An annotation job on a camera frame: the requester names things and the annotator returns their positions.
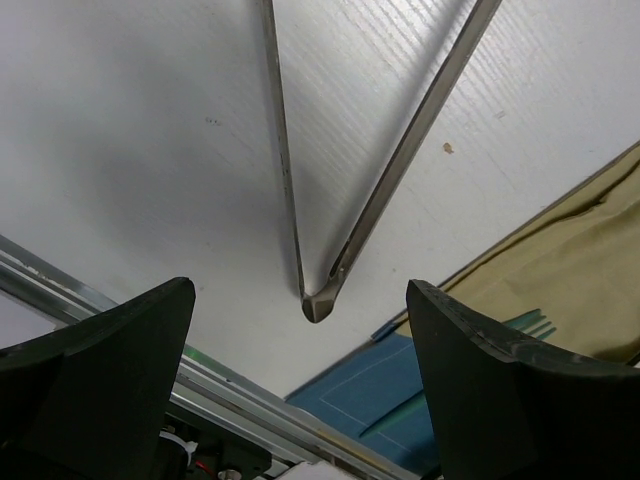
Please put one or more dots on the blue and beige placemat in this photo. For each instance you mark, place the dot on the blue and beige placemat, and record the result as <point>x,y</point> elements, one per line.
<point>570,276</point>

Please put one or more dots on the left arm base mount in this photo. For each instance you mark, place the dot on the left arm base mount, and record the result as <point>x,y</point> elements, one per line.
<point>191,447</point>

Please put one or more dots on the aluminium frame rail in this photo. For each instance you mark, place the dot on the aluminium frame rail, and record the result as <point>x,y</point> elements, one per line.
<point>302,447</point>

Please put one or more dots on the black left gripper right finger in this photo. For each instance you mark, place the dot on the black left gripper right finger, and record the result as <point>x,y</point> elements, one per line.
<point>504,405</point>

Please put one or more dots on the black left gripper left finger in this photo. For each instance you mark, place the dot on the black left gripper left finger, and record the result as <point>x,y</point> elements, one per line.
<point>88,401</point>

